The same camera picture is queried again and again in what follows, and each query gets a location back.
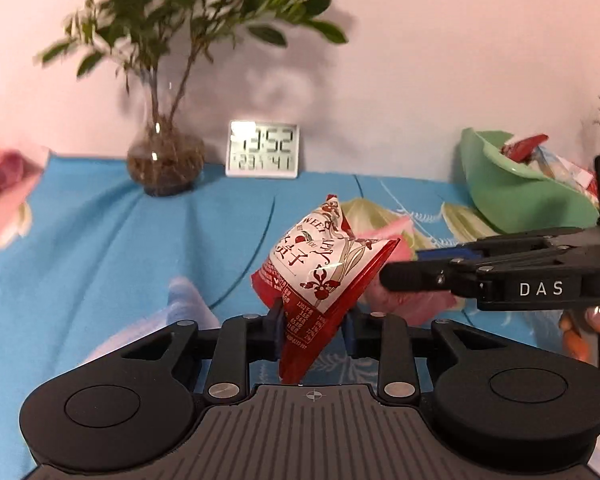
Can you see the pink cloth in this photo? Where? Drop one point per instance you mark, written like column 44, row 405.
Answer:
column 5, row 200

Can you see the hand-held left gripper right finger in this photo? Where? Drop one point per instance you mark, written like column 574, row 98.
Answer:
column 348, row 335

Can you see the red white floral snack packet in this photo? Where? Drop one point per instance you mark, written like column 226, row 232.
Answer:
column 320, row 270

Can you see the blue floral tablecloth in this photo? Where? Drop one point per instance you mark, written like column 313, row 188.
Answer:
column 105, row 240

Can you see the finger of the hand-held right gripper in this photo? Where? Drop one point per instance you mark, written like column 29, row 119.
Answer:
column 460, row 250
column 415, row 276

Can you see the green plastic bowl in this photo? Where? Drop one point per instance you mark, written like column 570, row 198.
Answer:
column 510, row 195

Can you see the white digital clock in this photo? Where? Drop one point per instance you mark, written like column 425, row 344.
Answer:
column 262, row 150

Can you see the leafy plant in glass vase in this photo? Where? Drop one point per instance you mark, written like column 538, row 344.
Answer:
column 165, row 165

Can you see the dark red snack packet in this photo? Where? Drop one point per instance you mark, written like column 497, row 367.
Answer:
column 525, row 146

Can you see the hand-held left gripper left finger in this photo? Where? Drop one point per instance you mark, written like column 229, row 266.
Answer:
column 278, row 327

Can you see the pink snack packet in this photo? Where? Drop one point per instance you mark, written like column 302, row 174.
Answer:
column 415, row 305

